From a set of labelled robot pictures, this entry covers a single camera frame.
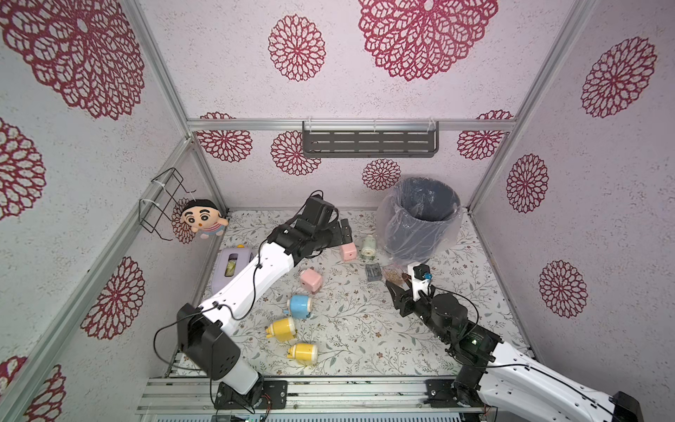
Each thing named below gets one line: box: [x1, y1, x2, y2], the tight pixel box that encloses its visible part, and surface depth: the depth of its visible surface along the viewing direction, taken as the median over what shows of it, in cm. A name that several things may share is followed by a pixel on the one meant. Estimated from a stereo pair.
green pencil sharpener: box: [360, 233, 378, 262], surface depth 101 cm
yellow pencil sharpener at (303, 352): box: [286, 342, 319, 365], surface depth 76 cm
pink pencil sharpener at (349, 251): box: [341, 241, 358, 262], surface depth 100 cm
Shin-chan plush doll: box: [180, 199, 229, 240], surface depth 94 cm
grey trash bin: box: [384, 176, 462, 263], surface depth 92 cm
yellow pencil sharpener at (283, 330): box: [265, 317, 296, 342], surface depth 81 cm
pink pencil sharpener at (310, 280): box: [299, 268, 322, 293], surface depth 93 cm
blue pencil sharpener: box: [290, 294, 312, 320], surface depth 87 cm
